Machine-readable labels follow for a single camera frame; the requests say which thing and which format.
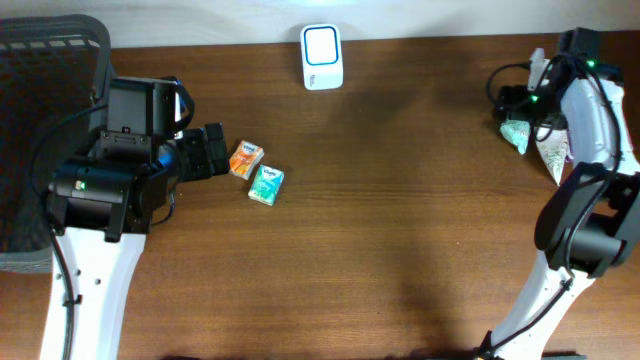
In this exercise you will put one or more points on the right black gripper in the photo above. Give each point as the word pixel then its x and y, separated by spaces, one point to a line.
pixel 517 94

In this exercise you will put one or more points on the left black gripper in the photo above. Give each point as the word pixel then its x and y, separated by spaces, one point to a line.
pixel 203 165

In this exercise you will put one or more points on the teal wet wipes pack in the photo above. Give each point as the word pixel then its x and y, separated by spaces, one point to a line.
pixel 517 133

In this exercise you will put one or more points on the small orange tissue pack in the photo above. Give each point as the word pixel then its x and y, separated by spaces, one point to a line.
pixel 244 159

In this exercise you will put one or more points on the white floral cream tube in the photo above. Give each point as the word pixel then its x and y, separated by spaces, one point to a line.
pixel 554 148

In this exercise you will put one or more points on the small teal tissue pack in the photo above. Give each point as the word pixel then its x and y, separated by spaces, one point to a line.
pixel 266 185

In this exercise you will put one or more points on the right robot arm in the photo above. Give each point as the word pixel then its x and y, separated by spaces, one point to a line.
pixel 592 222

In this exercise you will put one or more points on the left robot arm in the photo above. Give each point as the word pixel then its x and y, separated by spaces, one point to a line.
pixel 100 205

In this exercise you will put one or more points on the white barcode scanner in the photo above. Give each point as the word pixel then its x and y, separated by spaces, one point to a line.
pixel 321 54

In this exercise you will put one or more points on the dark grey plastic basket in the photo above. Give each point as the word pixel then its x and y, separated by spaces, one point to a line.
pixel 53 70

